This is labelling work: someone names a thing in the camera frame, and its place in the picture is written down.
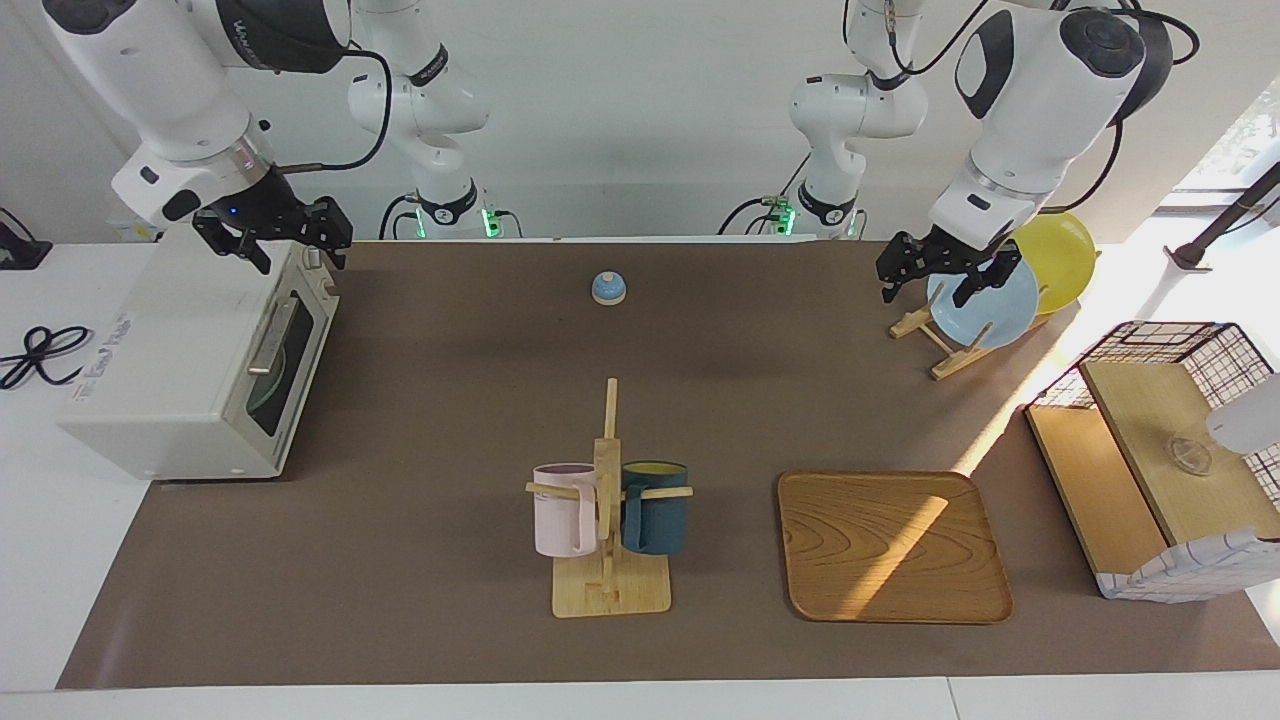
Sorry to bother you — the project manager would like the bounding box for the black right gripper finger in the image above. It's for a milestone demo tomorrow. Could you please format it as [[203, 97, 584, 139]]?
[[193, 211, 274, 276], [307, 197, 354, 270]]

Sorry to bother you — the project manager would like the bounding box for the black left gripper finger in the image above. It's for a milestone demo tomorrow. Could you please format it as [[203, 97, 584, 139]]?
[[876, 237, 917, 304], [952, 249, 1024, 310]]

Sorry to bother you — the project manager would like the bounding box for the glass oven door with handle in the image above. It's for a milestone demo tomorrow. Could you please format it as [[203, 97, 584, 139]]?
[[225, 262, 341, 473]]

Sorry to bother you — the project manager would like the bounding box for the white toaster oven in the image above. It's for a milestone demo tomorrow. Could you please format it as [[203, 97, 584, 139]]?
[[57, 225, 341, 483]]

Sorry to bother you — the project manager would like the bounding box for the light blue plate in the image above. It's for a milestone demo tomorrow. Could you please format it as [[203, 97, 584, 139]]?
[[926, 252, 1041, 350]]

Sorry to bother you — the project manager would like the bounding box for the yellow plate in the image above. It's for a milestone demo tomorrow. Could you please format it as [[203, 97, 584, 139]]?
[[1008, 211, 1098, 316]]

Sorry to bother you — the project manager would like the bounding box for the wooden plate rack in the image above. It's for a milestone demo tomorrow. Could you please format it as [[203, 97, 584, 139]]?
[[890, 283, 1051, 381]]

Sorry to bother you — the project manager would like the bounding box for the brown table mat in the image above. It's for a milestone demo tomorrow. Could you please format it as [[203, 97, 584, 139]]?
[[57, 240, 1280, 691]]

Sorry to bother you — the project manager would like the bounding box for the wide light wooden board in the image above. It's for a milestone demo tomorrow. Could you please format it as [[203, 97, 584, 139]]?
[[1080, 358, 1280, 546]]

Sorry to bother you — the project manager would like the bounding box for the black table clamp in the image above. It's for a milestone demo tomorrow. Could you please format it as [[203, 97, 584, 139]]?
[[0, 207, 53, 271]]

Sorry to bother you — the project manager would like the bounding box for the narrow wooden board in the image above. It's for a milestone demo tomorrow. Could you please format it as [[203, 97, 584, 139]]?
[[1027, 405, 1171, 576]]

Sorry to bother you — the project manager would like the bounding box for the black metal pole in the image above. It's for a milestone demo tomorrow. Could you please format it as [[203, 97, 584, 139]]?
[[1165, 160, 1280, 273]]

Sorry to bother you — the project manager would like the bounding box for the small clear glass dish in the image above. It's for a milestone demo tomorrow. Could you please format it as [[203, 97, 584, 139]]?
[[1165, 435, 1213, 476]]

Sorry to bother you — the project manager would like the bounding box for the brown wooden tray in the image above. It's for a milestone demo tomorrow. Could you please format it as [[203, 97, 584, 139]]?
[[777, 470, 1015, 625]]

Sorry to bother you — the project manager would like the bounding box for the bright window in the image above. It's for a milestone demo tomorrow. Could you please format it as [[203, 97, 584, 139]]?
[[1160, 80, 1280, 216]]

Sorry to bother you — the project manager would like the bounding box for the white rounded cylinder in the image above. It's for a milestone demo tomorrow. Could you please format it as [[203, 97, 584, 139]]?
[[1205, 375, 1280, 456]]

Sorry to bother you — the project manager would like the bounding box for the dark teal mug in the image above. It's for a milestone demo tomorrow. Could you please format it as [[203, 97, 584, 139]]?
[[620, 460, 691, 556]]

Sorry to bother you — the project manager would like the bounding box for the pink mug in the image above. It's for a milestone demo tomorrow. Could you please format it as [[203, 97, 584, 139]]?
[[532, 463, 601, 558]]

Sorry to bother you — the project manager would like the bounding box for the wooden mug rack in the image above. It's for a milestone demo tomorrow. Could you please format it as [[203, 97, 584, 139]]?
[[526, 378, 694, 619]]

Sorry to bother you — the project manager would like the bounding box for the black right base cable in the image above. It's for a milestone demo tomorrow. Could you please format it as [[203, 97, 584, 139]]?
[[378, 193, 421, 241]]

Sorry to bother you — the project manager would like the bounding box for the black base cable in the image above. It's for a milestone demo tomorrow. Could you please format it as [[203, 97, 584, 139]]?
[[378, 193, 421, 241], [718, 150, 811, 237]]

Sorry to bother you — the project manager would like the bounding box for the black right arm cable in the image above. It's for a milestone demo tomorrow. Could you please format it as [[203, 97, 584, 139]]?
[[278, 45, 393, 173]]

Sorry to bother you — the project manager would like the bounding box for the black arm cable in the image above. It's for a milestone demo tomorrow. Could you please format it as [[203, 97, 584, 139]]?
[[278, 45, 393, 173], [845, 0, 1201, 216]]

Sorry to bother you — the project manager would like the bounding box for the black left base cable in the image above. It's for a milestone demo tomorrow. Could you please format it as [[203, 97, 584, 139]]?
[[718, 150, 811, 237]]

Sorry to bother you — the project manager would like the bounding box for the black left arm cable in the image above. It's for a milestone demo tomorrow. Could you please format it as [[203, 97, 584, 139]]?
[[845, 0, 1201, 216]]

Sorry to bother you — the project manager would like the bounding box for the coiled black cable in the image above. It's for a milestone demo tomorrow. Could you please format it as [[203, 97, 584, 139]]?
[[0, 325, 96, 391]]

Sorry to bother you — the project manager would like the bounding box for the black wire basket cloth liner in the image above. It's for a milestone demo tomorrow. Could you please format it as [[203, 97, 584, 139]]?
[[1025, 320, 1280, 603]]

